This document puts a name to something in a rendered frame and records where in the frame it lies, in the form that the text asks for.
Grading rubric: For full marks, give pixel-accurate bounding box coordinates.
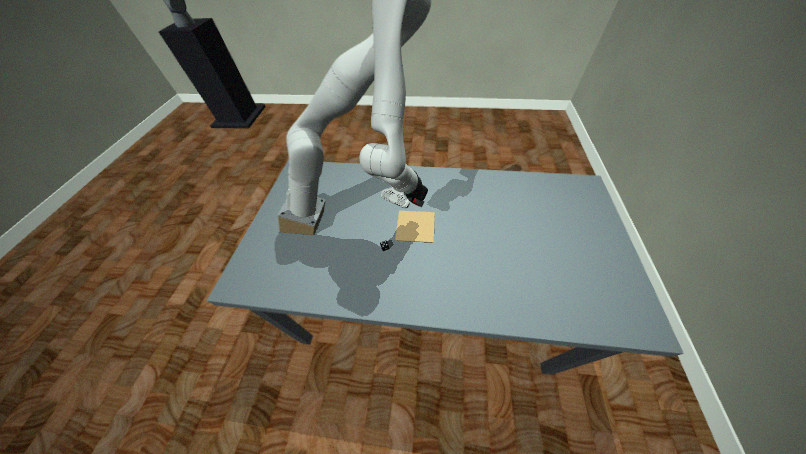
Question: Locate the tan flat mat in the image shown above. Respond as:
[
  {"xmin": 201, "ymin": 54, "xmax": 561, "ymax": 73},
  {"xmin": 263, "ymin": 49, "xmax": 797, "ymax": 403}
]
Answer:
[{"xmin": 395, "ymin": 211, "xmax": 435, "ymax": 243}]

